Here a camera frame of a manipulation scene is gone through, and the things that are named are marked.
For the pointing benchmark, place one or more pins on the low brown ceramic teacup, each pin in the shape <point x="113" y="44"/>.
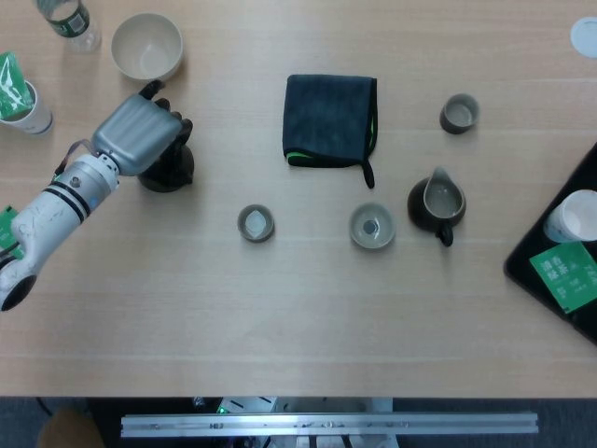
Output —
<point x="255" y="223"/>

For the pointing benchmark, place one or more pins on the green tea packet white text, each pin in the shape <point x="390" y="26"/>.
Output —
<point x="5" y="224"/>
<point x="562" y="275"/>

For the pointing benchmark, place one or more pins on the orange brown round seat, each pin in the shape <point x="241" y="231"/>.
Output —
<point x="70" y="429"/>

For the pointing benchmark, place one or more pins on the grey ceramic tea strainer bowl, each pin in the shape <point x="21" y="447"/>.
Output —
<point x="372" y="226"/>

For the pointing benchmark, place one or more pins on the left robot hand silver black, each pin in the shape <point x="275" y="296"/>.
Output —
<point x="133" y="133"/>

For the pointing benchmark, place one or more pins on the grey teacup upper right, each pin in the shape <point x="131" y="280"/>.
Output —
<point x="459" y="113"/>

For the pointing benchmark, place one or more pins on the black tray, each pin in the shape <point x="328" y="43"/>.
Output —
<point x="531" y="261"/>

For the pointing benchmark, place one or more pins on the black cast iron teapot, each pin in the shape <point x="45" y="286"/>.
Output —
<point x="170" y="170"/>

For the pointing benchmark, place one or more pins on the beige round bowl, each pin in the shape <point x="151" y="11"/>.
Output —
<point x="147" y="46"/>

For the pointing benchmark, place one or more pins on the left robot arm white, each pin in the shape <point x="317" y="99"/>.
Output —
<point x="56" y="205"/>

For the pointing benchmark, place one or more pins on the white paper cup blue print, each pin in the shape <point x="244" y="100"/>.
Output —
<point x="39" y="114"/>

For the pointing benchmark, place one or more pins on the clear plastic bottle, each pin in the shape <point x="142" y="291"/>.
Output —
<point x="77" y="25"/>

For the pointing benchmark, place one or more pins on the dark grey folded cloth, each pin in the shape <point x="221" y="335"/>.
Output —
<point x="326" y="121"/>

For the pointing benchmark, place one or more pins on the aluminium profile rail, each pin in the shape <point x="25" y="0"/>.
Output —
<point x="326" y="424"/>

